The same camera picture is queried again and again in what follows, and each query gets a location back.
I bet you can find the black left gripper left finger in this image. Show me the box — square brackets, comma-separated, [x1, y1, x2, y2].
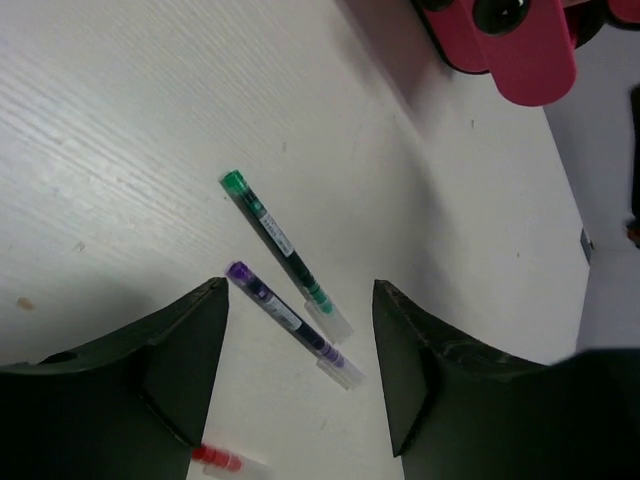
[1, 278, 229, 479]

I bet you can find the purple pen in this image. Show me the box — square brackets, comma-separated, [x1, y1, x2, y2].
[225, 261, 365, 390]

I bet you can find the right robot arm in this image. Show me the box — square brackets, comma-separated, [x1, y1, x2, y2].
[626, 85, 640, 248]

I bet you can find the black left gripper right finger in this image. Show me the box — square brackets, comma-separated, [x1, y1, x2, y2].
[372, 280, 639, 479]

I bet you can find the black drawer cabinet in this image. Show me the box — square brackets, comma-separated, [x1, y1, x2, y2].
[561, 0, 639, 49]

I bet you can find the red pen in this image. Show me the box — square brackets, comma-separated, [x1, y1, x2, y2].
[191, 444, 275, 480]

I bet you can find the green pen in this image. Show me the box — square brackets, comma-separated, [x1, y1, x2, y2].
[220, 170, 354, 344]

